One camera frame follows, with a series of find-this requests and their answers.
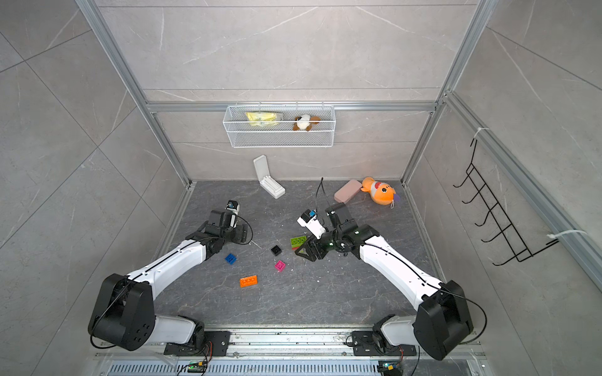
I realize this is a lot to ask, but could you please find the lime green long lego brick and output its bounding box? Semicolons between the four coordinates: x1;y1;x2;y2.
290;236;307;251

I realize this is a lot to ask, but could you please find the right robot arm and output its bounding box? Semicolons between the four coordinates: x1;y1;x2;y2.
295;203;473;360

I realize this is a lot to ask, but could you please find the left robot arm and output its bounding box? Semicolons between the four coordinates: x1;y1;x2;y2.
88;200;250;355

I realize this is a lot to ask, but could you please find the blue lego brick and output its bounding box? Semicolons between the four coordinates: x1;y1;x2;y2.
225;254;237;265

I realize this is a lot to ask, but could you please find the black lego brick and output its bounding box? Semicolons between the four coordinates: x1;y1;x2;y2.
271;245;282;256

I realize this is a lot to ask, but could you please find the loose magenta lego brick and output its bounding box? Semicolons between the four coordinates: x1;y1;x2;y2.
274;260;286;272

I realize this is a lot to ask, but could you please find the orange lego brick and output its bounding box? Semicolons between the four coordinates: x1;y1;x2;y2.
239;275;258;288

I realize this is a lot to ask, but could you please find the pink rectangular case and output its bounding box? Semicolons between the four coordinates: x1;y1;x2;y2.
334;180;362;204

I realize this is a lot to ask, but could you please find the orange plush fish toy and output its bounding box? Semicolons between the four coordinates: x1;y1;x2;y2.
361;177;400;208

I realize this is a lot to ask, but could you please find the white open flip box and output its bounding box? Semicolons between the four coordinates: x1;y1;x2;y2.
253;155;285;199

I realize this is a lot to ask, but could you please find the brown white plush toy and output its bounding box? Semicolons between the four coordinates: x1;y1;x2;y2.
293;114;321;132

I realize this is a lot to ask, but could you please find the yellow packet in basket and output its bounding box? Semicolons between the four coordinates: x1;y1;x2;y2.
246;111;283;128

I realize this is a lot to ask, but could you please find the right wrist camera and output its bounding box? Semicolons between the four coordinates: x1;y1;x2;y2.
297;209;327;239

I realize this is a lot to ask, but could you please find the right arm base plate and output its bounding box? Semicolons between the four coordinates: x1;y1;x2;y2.
345;331;418;357

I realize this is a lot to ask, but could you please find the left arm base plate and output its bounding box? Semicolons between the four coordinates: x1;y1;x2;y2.
163;331;231;357

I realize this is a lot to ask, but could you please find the white wire mesh basket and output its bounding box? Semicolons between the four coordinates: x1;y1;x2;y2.
223;103;336;148

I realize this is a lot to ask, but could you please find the aluminium front rail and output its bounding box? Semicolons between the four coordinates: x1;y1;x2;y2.
96;326;485;360

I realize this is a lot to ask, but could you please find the black wire hook rack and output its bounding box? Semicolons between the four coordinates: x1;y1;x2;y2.
453;139;560;267

